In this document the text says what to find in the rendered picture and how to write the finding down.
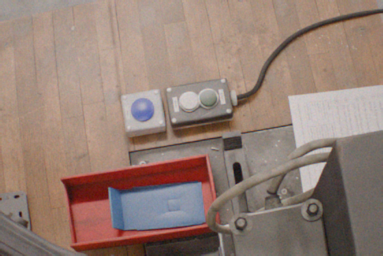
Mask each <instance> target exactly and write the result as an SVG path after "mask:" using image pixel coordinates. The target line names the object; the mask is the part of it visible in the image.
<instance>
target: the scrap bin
mask: <svg viewBox="0 0 383 256"><path fill-rule="evenodd" d="M60 181H61V182H62V183H63V186H64V196H65V201H66V207H67V212H68V224H69V227H70V234H71V240H72V243H71V244H70V247H71V248H73V250H74V251H75V252H79V251H90V250H94V249H102V248H109V247H111V248H113V247H117V246H124V245H126V246H128V245H133V244H140V243H149V242H156V241H160V240H167V239H176V238H184V237H188V236H193V235H200V234H204V233H212V232H215V231H213V230H212V229H210V228H209V227H208V225H207V212H208V210H209V208H210V206H211V205H212V203H213V202H214V201H215V200H216V195H215V188H214V183H213V176H212V172H211V165H210V160H209V154H203V155H195V156H191V157H183V158H178V159H170V160H166V161H161V162H154V163H149V164H142V165H137V166H130V167H122V168H114V169H109V170H102V171H98V172H91V173H83V174H79V175H72V176H67V177H60ZM188 181H198V182H201V185H202V197H203V204H204V215H205V223H203V224H202V225H195V226H188V227H170V228H163V229H151V230H145V231H140V230H139V231H137V229H132V230H126V231H123V230H119V229H112V226H111V209H110V207H109V192H108V188H115V189H117V190H126V189H132V187H144V186H150V185H163V184H169V183H181V182H188Z"/></svg>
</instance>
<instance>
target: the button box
mask: <svg viewBox="0 0 383 256"><path fill-rule="evenodd" d="M378 13H380V14H383V9H376V10H367V11H361V12H356V13H351V14H344V15H341V16H336V17H333V18H330V19H326V20H324V21H320V22H317V23H314V24H313V25H309V26H307V27H305V28H303V29H300V30H299V31H297V32H295V33H294V34H292V35H290V36H289V37H288V38H287V39H286V40H284V42H282V43H281V44H280V45H279V46H278V47H277V48H276V49H275V50H274V52H273V53H272V54H271V55H270V56H269V57H268V59H267V60H266V61H265V63H264V66H263V67H262V69H261V72H260V75H259V78H258V80H257V82H256V84H255V85H254V87H253V89H251V90H250V91H249V92H246V93H243V94H239V95H236V93H235V91H234V90H231V91H230V93H229V90H228V83H227V79H226V78H222V79H214V80H210V81H202V82H198V83H193V84H185V85H181V86H173V87H169V88H165V94H166V102H167V106H168V114H169V119H170V126H171V128H172V129H181V128H186V127H193V126H198V125H205V124H210V123H218V122H223V121H228V120H232V119H233V116H234V112H233V105H237V100H240V99H245V98H248V97H250V96H252V95H253V94H255V93H256V92H257V90H258V89H259V88H260V86H261V84H262V82H263V79H264V76H265V73H266V71H267V68H268V66H269V65H270V64H271V62H272V61H273V59H274V58H275V57H276V56H277V55H278V54H279V53H280V52H281V51H282V50H283V49H284V48H285V47H286V46H287V45H288V44H289V43H290V42H291V41H292V40H294V38H297V37H298V36H301V35H302V34H303V33H306V32H308V31H310V30H312V29H315V28H318V27H321V26H322V25H327V24H329V23H332V22H333V23H334V22H337V21H341V20H345V19H349V18H355V17H357V16H366V15H369V14H370V15H372V14H378ZM205 90H212V91H214V93H216V96H217V101H216V103H215V105H213V106H211V107H205V106H203V105H202V104H201V103H200V94H201V93H202V92H203V91H205ZM187 93H192V94H195V95H196V96H197V98H198V105H197V107H196V108H195V109H193V110H186V109H184V108H183V107H182V105H181V98H182V96H183V95H184V94H187Z"/></svg>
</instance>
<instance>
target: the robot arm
mask: <svg viewBox="0 0 383 256"><path fill-rule="evenodd" d="M17 196H19V197H20V198H19V199H16V197H17ZM0 199H2V201H0V256H87V255H85V254H83V253H76V252H74V251H71V250H69V249H67V248H64V247H61V246H58V245H57V244H54V243H52V242H50V241H48V240H46V239H44V238H43V237H41V236H39V235H38V234H36V233H34V232H33V231H31V219H30V216H29V208H28V200H27V195H26V194H25V193H24V192H23V191H18V192H17V191H15V192H8V193H5V194H2V193H1V194H0ZM20 213H22V216H23V218H21V216H20Z"/></svg>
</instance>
